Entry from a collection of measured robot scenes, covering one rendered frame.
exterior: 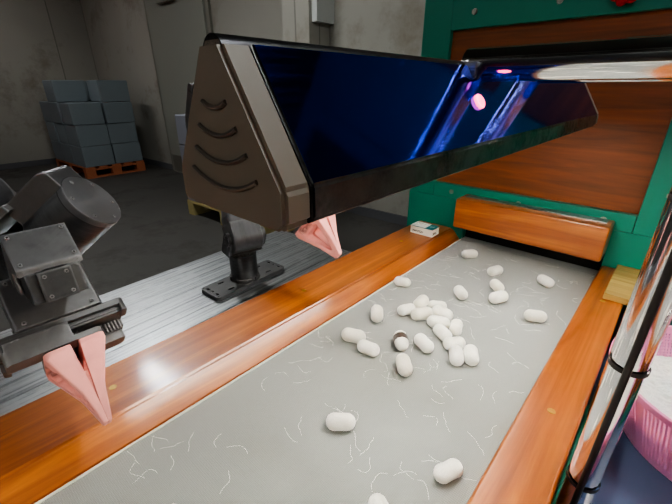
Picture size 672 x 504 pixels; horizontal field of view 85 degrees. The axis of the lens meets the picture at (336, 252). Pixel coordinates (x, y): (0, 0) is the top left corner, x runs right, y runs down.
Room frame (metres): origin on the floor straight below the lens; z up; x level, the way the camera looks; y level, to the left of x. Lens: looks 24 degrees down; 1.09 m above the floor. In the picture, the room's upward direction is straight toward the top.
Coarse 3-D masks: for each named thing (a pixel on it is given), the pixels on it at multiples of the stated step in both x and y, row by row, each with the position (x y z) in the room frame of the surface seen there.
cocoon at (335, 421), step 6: (330, 414) 0.31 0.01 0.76; (336, 414) 0.31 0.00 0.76; (342, 414) 0.31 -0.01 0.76; (348, 414) 0.31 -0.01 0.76; (330, 420) 0.30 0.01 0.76; (336, 420) 0.30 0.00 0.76; (342, 420) 0.30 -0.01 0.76; (348, 420) 0.30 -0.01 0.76; (354, 420) 0.30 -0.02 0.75; (330, 426) 0.30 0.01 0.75; (336, 426) 0.29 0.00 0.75; (342, 426) 0.29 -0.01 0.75; (348, 426) 0.29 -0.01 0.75; (354, 426) 0.30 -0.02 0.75
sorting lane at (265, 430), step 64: (448, 256) 0.77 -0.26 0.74; (512, 256) 0.77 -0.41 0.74; (384, 320) 0.52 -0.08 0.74; (512, 320) 0.52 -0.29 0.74; (256, 384) 0.37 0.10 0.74; (320, 384) 0.37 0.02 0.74; (384, 384) 0.37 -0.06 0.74; (448, 384) 0.37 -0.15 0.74; (512, 384) 0.37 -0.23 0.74; (128, 448) 0.28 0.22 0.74; (192, 448) 0.28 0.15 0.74; (256, 448) 0.28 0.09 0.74; (320, 448) 0.28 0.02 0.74; (384, 448) 0.28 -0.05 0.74; (448, 448) 0.28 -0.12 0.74
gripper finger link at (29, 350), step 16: (32, 336) 0.26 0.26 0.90; (48, 336) 0.26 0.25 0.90; (64, 336) 0.27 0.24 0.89; (80, 336) 0.27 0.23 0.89; (96, 336) 0.28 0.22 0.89; (16, 352) 0.24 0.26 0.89; (32, 352) 0.25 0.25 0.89; (48, 352) 0.26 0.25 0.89; (80, 352) 0.28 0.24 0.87; (96, 352) 0.27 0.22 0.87; (16, 368) 0.24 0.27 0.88; (96, 368) 0.26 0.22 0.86; (96, 384) 0.25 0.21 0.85
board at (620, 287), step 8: (616, 272) 0.62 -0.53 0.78; (624, 272) 0.62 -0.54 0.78; (632, 272) 0.62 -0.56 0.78; (616, 280) 0.59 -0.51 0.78; (624, 280) 0.59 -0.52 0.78; (632, 280) 0.59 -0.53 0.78; (608, 288) 0.56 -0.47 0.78; (616, 288) 0.56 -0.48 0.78; (624, 288) 0.56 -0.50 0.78; (632, 288) 0.56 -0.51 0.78; (608, 296) 0.54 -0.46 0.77; (616, 296) 0.53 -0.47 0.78; (624, 296) 0.53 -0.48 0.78; (624, 304) 0.52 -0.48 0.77
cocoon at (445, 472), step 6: (444, 462) 0.25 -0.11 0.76; (450, 462) 0.25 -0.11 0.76; (456, 462) 0.25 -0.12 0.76; (438, 468) 0.24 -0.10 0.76; (444, 468) 0.24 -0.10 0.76; (450, 468) 0.24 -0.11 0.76; (456, 468) 0.24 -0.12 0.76; (462, 468) 0.24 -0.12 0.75; (438, 474) 0.24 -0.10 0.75; (444, 474) 0.24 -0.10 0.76; (450, 474) 0.24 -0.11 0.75; (456, 474) 0.24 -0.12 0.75; (438, 480) 0.24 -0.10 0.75; (444, 480) 0.23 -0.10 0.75; (450, 480) 0.24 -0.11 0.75
